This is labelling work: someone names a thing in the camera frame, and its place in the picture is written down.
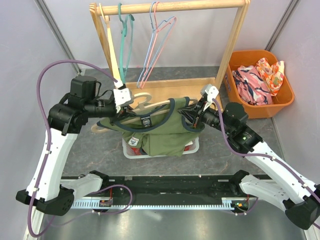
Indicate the red tank top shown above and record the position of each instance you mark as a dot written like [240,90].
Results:
[136,151]

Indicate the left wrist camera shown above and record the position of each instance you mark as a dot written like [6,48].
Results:
[122,97]

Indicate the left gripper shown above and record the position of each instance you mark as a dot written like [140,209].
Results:
[125,112]

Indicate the beige wooden hanger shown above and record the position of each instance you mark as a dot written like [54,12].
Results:
[112,55]

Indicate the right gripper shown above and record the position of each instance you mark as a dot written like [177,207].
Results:
[192,113]

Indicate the light blue hanger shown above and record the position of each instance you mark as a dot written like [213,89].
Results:
[155,47]

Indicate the orange floral cloth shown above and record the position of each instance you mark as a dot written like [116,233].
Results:
[273,75]

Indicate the wooden clothes rack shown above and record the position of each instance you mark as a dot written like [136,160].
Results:
[161,90]

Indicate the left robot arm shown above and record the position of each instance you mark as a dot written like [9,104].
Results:
[65,120]

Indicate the teal plastic hanger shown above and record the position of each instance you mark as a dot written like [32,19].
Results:
[127,27]

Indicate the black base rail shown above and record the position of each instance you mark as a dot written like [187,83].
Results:
[170,189]

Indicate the white tank top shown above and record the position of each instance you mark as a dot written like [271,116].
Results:
[189,146]

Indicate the pink patterned cloth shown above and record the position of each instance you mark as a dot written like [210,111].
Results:
[250,86]

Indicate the green printed tank top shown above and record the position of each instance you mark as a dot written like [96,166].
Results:
[160,131]

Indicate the white plastic basket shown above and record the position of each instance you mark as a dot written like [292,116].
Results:
[192,150]

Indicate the slotted cable duct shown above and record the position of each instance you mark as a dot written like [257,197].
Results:
[102,204]

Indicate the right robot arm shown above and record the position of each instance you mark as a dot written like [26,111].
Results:
[297,196]

